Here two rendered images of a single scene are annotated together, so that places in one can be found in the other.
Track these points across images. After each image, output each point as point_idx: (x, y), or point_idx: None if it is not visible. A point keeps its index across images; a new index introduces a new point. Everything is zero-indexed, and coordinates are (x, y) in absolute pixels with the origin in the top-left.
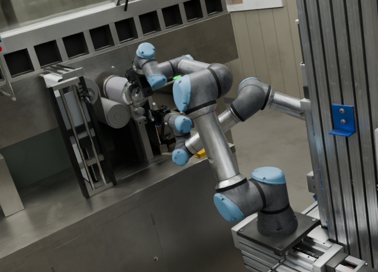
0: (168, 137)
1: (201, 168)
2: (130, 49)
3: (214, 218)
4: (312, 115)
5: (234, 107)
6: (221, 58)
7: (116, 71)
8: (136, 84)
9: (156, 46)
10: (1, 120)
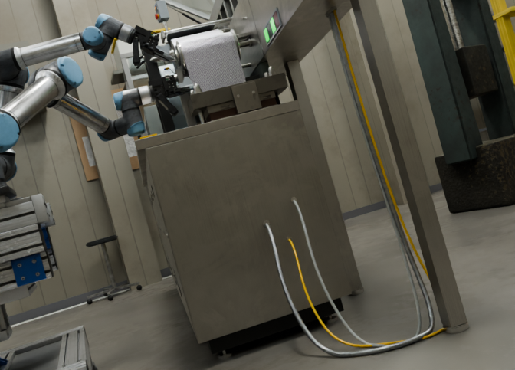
0: (170, 113)
1: (138, 156)
2: None
3: (164, 226)
4: None
5: None
6: None
7: (248, 22)
8: (143, 50)
9: None
10: None
